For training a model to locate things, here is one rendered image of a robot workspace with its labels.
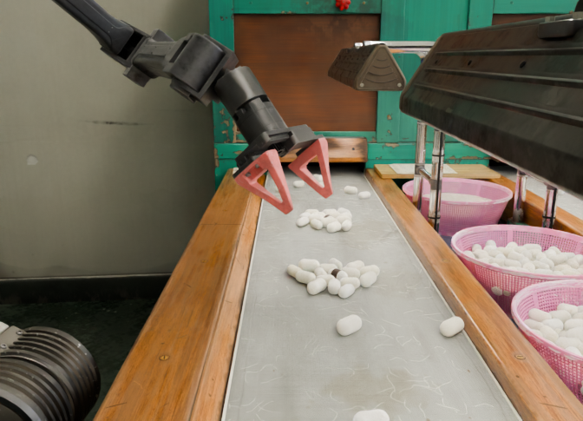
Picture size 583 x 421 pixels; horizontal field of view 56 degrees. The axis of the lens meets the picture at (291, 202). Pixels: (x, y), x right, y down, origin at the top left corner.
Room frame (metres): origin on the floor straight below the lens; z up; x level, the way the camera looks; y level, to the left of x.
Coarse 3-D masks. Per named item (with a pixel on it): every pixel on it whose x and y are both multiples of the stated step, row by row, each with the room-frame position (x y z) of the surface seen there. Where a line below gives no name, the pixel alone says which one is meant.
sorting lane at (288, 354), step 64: (256, 256) 0.94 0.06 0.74; (320, 256) 0.94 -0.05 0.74; (384, 256) 0.94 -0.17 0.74; (256, 320) 0.69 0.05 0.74; (320, 320) 0.69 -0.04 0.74; (384, 320) 0.69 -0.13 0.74; (256, 384) 0.54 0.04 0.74; (320, 384) 0.54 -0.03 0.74; (384, 384) 0.54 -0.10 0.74; (448, 384) 0.54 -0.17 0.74
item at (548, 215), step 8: (520, 176) 1.24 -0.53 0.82; (520, 184) 1.24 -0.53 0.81; (544, 184) 1.12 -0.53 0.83; (520, 192) 1.24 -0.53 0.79; (552, 192) 1.09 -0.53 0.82; (520, 200) 1.24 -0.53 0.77; (552, 200) 1.09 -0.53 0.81; (520, 208) 1.24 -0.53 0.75; (544, 208) 1.10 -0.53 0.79; (552, 208) 1.09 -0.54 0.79; (520, 216) 1.24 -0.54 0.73; (544, 216) 1.10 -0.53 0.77; (552, 216) 1.09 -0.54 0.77; (512, 224) 1.24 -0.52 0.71; (520, 224) 1.23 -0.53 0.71; (544, 224) 1.10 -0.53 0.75; (552, 224) 1.09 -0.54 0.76; (528, 232) 1.17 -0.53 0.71; (536, 240) 1.11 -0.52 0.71
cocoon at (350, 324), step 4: (348, 316) 0.66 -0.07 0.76; (352, 316) 0.66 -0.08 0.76; (356, 316) 0.66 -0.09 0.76; (340, 320) 0.65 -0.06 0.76; (344, 320) 0.65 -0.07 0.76; (348, 320) 0.65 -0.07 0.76; (352, 320) 0.65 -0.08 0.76; (356, 320) 0.65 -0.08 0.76; (360, 320) 0.66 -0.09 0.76; (340, 324) 0.65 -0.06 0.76; (344, 324) 0.64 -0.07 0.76; (348, 324) 0.65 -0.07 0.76; (352, 324) 0.65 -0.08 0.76; (356, 324) 0.65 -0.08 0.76; (360, 324) 0.66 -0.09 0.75; (340, 328) 0.64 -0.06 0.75; (344, 328) 0.64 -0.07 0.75; (348, 328) 0.64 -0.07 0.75; (352, 328) 0.65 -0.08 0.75; (356, 328) 0.65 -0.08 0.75; (340, 332) 0.64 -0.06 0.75; (344, 332) 0.64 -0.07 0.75; (348, 332) 0.64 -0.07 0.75; (352, 332) 0.65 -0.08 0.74
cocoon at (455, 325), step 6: (450, 318) 0.66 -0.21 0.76; (456, 318) 0.66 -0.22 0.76; (444, 324) 0.65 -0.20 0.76; (450, 324) 0.64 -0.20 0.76; (456, 324) 0.65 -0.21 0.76; (462, 324) 0.65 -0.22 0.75; (444, 330) 0.64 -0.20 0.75; (450, 330) 0.64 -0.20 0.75; (456, 330) 0.64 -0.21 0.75; (450, 336) 0.64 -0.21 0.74
